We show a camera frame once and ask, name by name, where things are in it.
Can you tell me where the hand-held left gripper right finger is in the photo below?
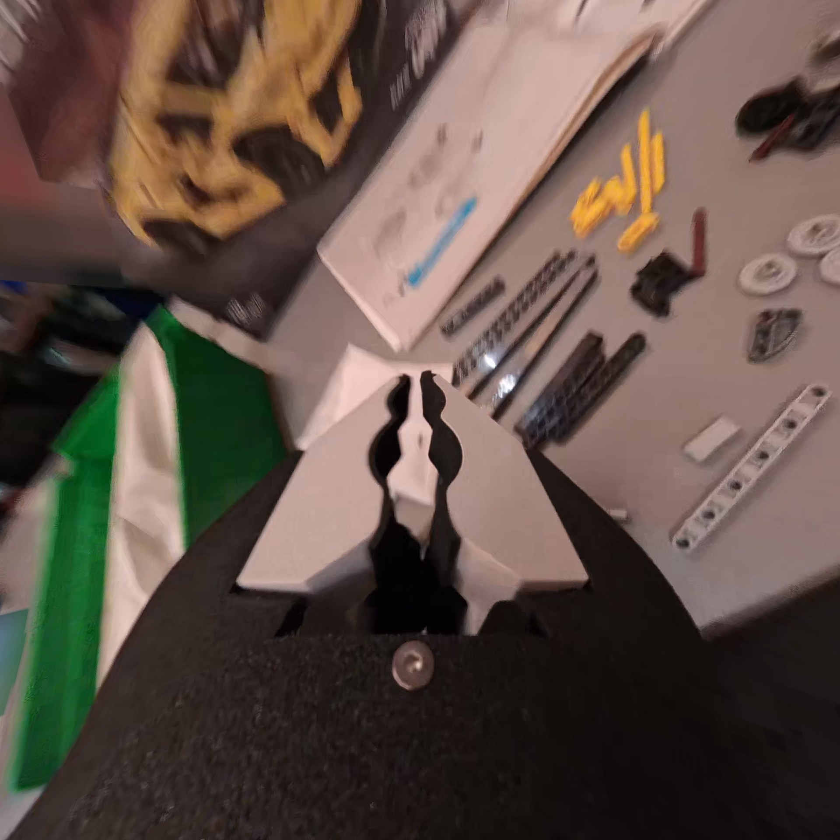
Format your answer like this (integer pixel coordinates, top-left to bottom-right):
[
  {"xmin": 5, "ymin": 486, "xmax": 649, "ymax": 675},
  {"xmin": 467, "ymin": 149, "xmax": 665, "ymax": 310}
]
[{"xmin": 419, "ymin": 371, "xmax": 589, "ymax": 618}]

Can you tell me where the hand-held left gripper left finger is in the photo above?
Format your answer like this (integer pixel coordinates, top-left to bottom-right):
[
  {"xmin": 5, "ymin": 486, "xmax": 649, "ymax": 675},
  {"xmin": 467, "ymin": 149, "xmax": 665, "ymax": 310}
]
[{"xmin": 235, "ymin": 374, "xmax": 413, "ymax": 614}]

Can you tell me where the black thin lego liftarm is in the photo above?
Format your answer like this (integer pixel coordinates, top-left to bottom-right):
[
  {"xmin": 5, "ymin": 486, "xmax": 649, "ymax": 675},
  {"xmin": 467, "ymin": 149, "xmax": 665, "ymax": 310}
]
[{"xmin": 630, "ymin": 251, "xmax": 690, "ymax": 318}]

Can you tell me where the yellow thin lego liftarm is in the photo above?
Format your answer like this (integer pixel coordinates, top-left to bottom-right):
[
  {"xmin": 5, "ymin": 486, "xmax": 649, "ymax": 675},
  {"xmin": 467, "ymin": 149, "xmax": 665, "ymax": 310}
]
[{"xmin": 617, "ymin": 213, "xmax": 660, "ymax": 256}]

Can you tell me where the pile of mixed lego pieces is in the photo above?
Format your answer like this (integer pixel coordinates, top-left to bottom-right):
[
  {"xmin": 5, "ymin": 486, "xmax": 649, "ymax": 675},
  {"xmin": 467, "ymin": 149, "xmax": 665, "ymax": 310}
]
[{"xmin": 734, "ymin": 26, "xmax": 840, "ymax": 164}]

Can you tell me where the wide black lego beam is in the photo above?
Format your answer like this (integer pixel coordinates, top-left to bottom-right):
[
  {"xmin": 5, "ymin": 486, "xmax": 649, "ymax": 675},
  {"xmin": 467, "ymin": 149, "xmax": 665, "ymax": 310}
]
[
  {"xmin": 515, "ymin": 331, "xmax": 605, "ymax": 448},
  {"xmin": 558, "ymin": 333, "xmax": 647, "ymax": 441}
]

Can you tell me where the long black lego beam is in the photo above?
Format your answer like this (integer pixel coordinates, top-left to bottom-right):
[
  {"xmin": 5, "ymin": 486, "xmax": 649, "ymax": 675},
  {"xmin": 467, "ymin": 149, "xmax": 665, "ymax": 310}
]
[{"xmin": 451, "ymin": 251, "xmax": 578, "ymax": 385}]

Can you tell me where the short black lego beam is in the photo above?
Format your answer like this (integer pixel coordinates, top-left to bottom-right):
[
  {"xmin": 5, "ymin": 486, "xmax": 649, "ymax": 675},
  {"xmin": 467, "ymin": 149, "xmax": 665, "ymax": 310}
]
[{"xmin": 440, "ymin": 279, "xmax": 506, "ymax": 337}]

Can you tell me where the small white lego brick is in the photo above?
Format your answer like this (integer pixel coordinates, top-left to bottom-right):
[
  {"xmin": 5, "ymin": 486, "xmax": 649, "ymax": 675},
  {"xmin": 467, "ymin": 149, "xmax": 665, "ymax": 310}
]
[{"xmin": 682, "ymin": 415, "xmax": 742, "ymax": 463}]

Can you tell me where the long light grey lego beam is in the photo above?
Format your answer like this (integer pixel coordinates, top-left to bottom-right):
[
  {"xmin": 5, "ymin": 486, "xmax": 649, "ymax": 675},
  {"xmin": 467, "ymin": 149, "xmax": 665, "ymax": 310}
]
[{"xmin": 671, "ymin": 384, "xmax": 833, "ymax": 552}]

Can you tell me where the dark grey lego piece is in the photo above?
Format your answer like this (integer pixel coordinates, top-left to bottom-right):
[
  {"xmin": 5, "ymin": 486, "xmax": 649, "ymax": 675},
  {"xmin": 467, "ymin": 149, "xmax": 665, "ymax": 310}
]
[{"xmin": 747, "ymin": 308, "xmax": 803, "ymax": 364}]

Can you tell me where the dark red lego axle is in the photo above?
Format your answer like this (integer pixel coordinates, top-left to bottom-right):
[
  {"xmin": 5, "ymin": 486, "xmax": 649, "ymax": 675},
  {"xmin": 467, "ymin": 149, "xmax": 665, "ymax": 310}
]
[{"xmin": 686, "ymin": 209, "xmax": 710, "ymax": 277}]

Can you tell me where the long yellow lego axle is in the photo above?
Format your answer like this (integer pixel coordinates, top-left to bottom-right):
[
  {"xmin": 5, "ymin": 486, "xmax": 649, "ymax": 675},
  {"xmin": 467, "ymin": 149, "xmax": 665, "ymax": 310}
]
[{"xmin": 637, "ymin": 108, "xmax": 655, "ymax": 214}]

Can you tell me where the lego instruction booklet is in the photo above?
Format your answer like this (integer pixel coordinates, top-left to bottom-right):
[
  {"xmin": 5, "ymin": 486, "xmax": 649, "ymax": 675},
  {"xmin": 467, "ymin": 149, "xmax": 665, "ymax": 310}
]
[{"xmin": 317, "ymin": 0, "xmax": 716, "ymax": 352}]

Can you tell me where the black lego set box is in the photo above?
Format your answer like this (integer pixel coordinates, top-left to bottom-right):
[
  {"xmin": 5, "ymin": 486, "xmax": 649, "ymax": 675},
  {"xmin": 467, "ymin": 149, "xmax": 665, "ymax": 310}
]
[{"xmin": 0, "ymin": 0, "xmax": 503, "ymax": 341}]

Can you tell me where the green plastic bin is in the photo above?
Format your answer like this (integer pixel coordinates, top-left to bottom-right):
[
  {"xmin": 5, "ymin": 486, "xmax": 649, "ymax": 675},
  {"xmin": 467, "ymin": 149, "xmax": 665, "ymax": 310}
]
[{"xmin": 0, "ymin": 305, "xmax": 290, "ymax": 795}]

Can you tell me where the held dark grey beam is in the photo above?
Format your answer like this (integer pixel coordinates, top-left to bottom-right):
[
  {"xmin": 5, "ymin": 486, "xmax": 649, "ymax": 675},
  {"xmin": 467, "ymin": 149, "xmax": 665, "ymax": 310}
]
[{"xmin": 489, "ymin": 269, "xmax": 599, "ymax": 421}]

